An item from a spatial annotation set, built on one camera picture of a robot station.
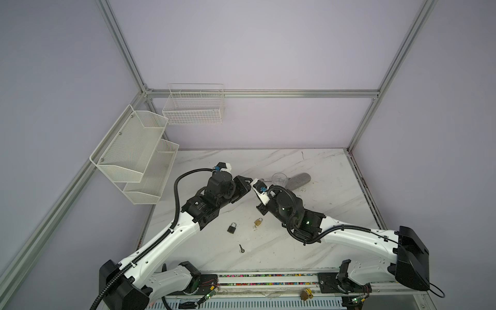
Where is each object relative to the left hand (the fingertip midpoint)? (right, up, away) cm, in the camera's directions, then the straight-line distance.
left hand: (252, 181), depth 72 cm
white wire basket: (-30, +38, +24) cm, 54 cm away
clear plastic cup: (+15, -1, +31) cm, 34 cm away
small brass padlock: (+3, -21, +18) cm, 28 cm away
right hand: (0, -1, -1) cm, 2 cm away
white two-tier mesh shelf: (-56, +11, +16) cm, 59 cm away
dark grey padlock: (-10, -24, +16) cm, 30 cm away
